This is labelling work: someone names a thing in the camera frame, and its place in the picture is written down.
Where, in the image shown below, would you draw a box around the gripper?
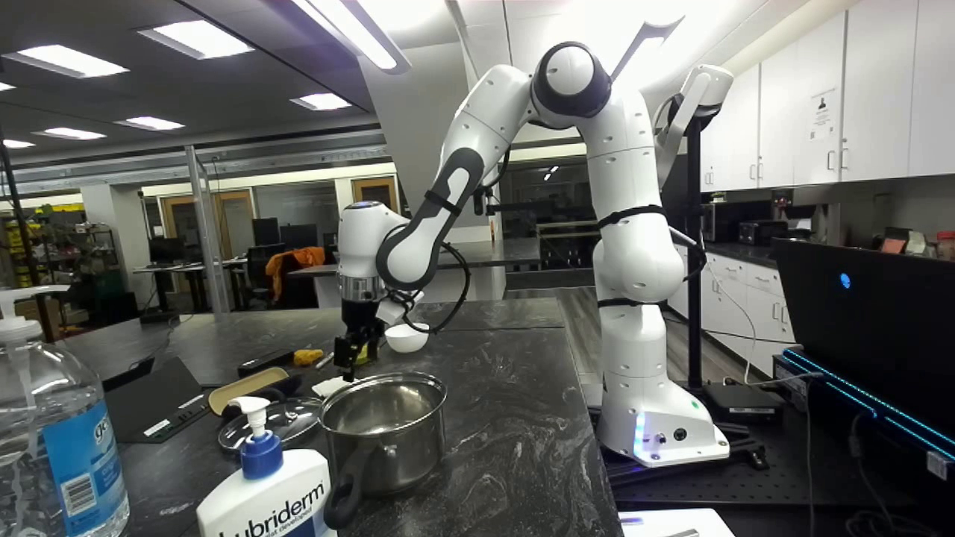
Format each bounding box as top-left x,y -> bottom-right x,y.
333,300 -> 384,383

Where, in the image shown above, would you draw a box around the white bowl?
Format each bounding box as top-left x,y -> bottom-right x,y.
384,322 -> 431,354

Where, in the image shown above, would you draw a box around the stainless steel pot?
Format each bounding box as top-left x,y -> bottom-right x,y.
319,371 -> 448,531

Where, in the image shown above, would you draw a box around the black remote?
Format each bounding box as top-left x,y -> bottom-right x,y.
237,349 -> 296,378

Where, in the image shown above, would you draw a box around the glass pot lid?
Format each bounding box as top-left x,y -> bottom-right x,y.
218,397 -> 326,454

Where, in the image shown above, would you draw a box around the office chair with orange jacket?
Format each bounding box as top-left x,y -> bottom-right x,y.
246,243 -> 329,310

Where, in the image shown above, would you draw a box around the row of monitors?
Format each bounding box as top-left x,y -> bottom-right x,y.
251,217 -> 320,251

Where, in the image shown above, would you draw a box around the white lotion pump bottle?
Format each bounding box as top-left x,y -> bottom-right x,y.
195,395 -> 338,537

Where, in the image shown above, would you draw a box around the flat black pad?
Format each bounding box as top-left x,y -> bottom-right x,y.
103,357 -> 214,445

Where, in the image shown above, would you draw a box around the clear hand sanitizer bottle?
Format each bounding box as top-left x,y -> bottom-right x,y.
0,286 -> 132,537

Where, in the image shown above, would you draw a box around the storage shelf with yellow items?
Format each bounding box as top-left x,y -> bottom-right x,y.
0,203 -> 120,329

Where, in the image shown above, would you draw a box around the white paper sheet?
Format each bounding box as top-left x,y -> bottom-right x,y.
619,509 -> 737,537

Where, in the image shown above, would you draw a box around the black power box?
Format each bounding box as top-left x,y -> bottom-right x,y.
704,381 -> 786,427

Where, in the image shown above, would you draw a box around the black microwave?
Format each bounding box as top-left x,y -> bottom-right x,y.
701,201 -> 774,244

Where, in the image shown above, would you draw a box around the white base cabinets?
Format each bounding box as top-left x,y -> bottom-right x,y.
666,248 -> 801,378

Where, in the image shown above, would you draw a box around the black laptop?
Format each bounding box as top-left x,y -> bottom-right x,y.
771,237 -> 955,482

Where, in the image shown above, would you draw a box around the tan board with black handle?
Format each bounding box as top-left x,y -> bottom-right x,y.
207,366 -> 304,416

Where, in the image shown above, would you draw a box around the metal post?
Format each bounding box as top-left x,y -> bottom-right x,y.
184,145 -> 233,318

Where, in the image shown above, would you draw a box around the camera on mount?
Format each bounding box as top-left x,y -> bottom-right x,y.
655,63 -> 736,392

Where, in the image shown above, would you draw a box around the white cable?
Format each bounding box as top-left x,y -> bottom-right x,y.
700,257 -> 824,389

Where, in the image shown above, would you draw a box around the black cable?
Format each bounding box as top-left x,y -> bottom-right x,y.
800,379 -> 955,537

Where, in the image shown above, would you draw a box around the white wall cabinets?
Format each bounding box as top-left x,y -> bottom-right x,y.
700,0 -> 955,192

